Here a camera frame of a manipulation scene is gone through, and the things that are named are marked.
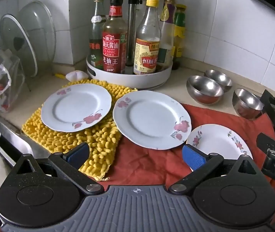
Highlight dark soy sauce bottle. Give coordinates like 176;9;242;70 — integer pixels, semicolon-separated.
102;0;128;74

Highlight red cloth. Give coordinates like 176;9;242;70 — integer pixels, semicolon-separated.
99;103;275;194

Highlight garlic bulb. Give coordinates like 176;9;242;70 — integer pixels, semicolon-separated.
66;71;89;81

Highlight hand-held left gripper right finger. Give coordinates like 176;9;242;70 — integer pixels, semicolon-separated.
168;144;267;195

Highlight white rotating condiment rack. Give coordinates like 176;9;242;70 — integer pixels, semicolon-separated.
86;0;176;89

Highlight green glass bottle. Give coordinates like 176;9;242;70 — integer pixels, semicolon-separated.
89;0;107;70

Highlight small white plate floral rim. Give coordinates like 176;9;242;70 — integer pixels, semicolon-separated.
186;124;253;162

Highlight stainless steel bowl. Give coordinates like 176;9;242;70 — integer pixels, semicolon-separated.
232;88;265;119
204;70;233;93
186;75;224;104

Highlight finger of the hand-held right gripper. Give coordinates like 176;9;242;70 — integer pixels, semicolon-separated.
256;133;275;155

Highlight yellow green label bottle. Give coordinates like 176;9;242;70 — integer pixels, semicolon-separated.
172;4;187;70

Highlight yellow chenille mat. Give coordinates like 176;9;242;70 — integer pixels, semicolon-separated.
21;78;138;182

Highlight large glass pot lid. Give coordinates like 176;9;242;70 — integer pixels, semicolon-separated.
19;1;56;64

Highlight clear plastic bag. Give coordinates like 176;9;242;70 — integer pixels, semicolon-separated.
0;45;25;113

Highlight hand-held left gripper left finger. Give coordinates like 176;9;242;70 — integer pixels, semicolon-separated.
8;142;105;195

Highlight clear bottle purple label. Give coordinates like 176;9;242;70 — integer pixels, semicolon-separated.
157;0;176;66

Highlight stainless steel sink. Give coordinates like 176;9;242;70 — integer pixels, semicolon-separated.
0;115;49;166

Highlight yellow cap vinegar bottle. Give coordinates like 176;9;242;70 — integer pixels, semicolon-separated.
133;0;161;75

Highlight glass pot lid black knob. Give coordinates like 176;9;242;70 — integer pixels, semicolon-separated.
0;14;38;78

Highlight large white plate red flowers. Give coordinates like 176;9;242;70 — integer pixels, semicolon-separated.
41;83;112;133
113;90;192;150

